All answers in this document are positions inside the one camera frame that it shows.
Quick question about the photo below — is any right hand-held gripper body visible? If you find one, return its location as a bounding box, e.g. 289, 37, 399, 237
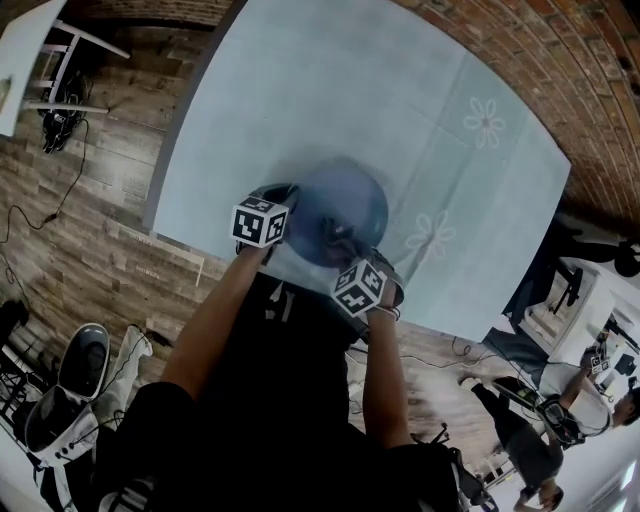
331, 251, 406, 319

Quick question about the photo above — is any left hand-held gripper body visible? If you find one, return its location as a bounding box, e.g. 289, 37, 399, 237
230, 183, 292, 250

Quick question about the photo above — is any person's right forearm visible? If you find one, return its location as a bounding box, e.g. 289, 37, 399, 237
360, 304, 415, 451

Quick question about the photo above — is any person's left forearm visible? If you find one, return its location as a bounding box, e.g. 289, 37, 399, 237
160, 247, 274, 401

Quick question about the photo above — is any light blue flowered tablecloth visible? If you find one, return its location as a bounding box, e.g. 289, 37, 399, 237
144, 0, 572, 344

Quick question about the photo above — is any person's shirt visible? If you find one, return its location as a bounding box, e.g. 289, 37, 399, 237
94, 277, 461, 512

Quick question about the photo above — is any black gear bundle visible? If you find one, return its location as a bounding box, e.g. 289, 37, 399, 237
42, 89, 89, 154

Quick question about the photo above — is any grey white robot shell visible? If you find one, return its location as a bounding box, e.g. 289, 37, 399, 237
24, 323, 111, 456

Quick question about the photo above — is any white desk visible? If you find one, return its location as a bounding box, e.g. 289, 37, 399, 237
517, 257, 640, 366

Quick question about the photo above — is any black equipment rack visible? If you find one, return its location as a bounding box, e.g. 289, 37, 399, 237
0, 299, 51, 431

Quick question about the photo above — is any black roll bag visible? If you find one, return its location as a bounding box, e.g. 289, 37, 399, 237
557, 214, 640, 279

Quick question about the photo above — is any white side table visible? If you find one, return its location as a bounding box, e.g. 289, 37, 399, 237
0, 0, 131, 136

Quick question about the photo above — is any black floor cable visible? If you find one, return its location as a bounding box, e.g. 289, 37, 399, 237
0, 117, 91, 281

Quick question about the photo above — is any white stool frame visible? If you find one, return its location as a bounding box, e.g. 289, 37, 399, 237
37, 32, 81, 101

